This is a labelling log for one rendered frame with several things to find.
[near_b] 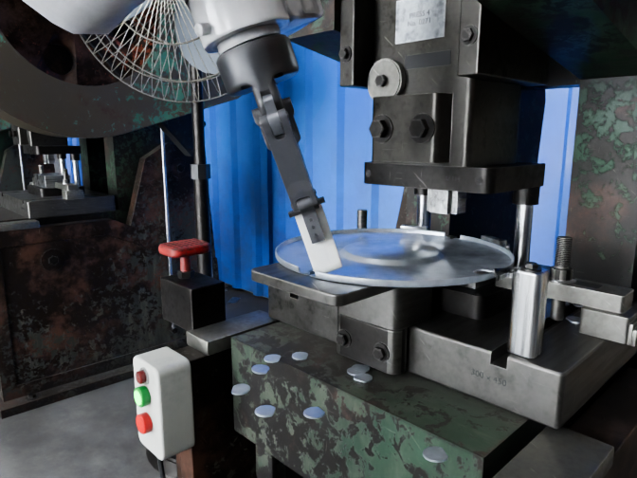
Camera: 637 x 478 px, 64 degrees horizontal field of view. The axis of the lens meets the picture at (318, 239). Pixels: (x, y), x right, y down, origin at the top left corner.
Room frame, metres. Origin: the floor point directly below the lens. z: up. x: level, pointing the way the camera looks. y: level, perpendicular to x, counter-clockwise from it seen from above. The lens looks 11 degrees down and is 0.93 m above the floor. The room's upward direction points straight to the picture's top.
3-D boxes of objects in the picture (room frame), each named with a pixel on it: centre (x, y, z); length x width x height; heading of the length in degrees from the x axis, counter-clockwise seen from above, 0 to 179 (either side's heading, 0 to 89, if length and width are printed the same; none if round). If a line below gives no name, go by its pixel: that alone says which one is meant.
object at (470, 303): (0.72, -0.19, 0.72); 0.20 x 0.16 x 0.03; 44
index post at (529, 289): (0.50, -0.21, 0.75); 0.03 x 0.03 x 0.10; 44
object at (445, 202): (0.71, -0.18, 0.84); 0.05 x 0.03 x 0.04; 44
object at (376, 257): (0.63, -0.09, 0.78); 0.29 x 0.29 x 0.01
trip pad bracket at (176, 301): (0.78, 0.20, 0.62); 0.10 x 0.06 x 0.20; 44
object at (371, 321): (0.59, -0.06, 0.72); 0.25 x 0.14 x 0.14; 134
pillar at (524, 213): (0.70, -0.28, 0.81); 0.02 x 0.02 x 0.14
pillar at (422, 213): (0.82, -0.17, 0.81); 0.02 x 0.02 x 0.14
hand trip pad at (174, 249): (0.79, 0.21, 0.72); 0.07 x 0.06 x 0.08; 134
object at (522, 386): (0.72, -0.18, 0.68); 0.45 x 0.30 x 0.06; 44
